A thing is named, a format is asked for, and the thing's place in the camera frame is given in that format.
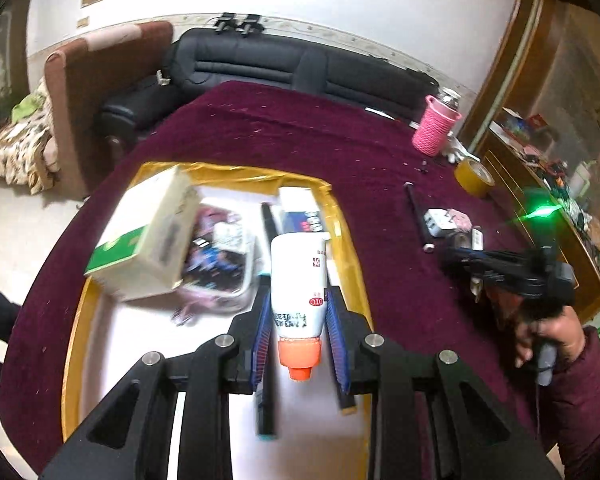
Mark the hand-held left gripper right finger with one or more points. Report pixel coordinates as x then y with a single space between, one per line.
339 350

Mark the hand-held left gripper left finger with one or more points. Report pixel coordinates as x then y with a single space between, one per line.
261 340

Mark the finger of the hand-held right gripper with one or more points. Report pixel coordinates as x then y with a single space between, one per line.
462 256

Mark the white barcode packet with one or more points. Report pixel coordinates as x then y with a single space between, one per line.
477 239

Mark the white USB charger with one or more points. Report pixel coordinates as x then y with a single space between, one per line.
437 222

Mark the slim black pen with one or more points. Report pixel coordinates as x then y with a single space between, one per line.
416 215

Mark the white bottle with orange cap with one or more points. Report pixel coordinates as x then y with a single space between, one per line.
297 285

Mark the black marker with teal end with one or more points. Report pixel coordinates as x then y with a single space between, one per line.
266 415

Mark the clear fairy print pouch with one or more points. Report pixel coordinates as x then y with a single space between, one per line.
215 270

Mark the yellow cardboard box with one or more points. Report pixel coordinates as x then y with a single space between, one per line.
347 260

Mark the green and white medicine box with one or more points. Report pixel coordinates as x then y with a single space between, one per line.
145 240

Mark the person's right forearm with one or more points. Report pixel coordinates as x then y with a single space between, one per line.
585 410

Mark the person's right hand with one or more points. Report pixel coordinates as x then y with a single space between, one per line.
570 335

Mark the yellow tape roll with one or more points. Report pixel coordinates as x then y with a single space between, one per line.
472 180

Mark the wooden side cabinet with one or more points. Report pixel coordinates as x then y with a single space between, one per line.
530 185

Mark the white glove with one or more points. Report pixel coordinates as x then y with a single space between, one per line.
457 150

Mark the thermos in pink knitted sleeve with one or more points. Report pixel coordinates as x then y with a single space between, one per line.
432 127

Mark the open printed carton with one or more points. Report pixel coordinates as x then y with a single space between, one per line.
517 122

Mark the black leather sofa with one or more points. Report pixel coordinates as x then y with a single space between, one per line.
260 65

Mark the brown armchair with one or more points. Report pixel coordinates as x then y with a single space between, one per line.
95 110

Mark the patterned blanket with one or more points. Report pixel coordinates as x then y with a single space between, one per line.
15 155

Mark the black tracker device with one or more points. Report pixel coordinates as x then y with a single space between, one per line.
226 23
251 25

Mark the green cloth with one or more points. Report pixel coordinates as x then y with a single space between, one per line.
27 105

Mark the wooden glass-panel doors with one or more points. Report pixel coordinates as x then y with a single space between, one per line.
0 60

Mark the wooden door frame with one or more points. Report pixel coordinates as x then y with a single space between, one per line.
525 35

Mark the wall socket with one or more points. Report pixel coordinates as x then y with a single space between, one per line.
82 22

